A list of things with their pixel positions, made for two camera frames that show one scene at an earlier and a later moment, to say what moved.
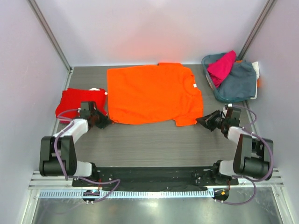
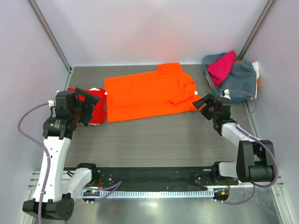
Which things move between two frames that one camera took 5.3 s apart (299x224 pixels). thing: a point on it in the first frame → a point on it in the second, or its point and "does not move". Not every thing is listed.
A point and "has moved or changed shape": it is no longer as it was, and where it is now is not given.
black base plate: [156, 177] does not move
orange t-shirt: [162, 92] has moved or changed shape
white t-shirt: [255, 65] does not move
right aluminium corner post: [267, 7] does not move
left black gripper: [105, 121] → [88, 104]
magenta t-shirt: [219, 68] does not move
